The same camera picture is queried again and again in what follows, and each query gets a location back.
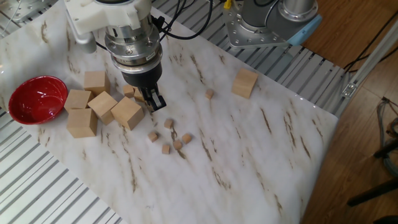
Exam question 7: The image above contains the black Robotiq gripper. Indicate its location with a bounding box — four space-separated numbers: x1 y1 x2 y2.
121 63 167 112

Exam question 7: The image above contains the medium wooden cube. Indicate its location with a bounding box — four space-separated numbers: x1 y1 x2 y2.
123 84 135 99
133 88 146 103

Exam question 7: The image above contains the large wooden cube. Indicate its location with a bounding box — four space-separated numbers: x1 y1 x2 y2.
111 96 146 131
83 70 111 96
63 89 95 113
66 108 98 139
87 91 118 126
231 68 259 100

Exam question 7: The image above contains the silver wrist adapter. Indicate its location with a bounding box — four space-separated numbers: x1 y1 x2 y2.
74 15 164 75

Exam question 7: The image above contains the white marble pattern sheet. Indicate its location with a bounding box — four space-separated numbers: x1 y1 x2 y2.
0 0 339 224

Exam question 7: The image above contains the red glossy bowl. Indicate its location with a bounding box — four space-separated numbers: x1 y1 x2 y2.
8 75 69 126

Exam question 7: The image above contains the round silver mounting plate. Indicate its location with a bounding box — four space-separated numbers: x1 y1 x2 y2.
0 0 59 24

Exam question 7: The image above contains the black chair leg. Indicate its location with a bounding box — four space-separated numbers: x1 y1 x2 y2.
346 177 398 208
373 139 398 159

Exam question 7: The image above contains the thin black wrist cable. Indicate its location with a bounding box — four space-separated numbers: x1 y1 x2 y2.
159 0 200 32

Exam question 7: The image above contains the thick black wrist cable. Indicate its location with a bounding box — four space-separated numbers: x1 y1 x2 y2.
158 0 215 40

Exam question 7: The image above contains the white plastic wrist bracket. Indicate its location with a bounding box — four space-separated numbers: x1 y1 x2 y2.
63 0 153 35

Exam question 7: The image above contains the thin black floor cable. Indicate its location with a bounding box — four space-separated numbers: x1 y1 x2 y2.
343 9 398 74

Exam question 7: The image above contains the aluminium frame post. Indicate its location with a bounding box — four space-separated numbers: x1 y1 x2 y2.
335 18 398 118

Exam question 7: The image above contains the grey cable coil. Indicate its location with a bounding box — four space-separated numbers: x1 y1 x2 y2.
376 96 398 177

